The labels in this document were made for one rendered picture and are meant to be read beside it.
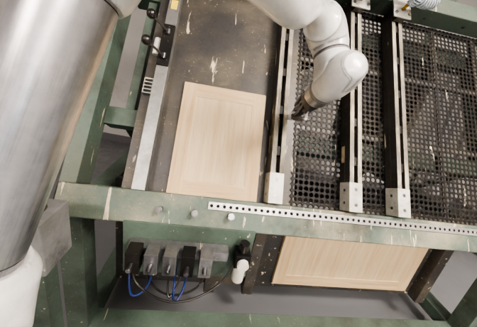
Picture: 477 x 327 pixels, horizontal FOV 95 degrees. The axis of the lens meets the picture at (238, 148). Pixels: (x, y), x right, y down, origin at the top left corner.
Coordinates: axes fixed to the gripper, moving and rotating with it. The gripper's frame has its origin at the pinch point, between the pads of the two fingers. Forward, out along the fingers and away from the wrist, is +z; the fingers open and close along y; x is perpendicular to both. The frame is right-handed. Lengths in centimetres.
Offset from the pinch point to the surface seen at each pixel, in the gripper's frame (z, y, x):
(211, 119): 6.7, -4.9, 34.2
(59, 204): -13, -44, 75
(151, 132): 4, -15, 57
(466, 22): 1, 72, -98
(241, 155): 6.8, -19.1, 19.3
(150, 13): -7, 30, 63
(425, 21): 7, 72, -78
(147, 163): 4, -28, 57
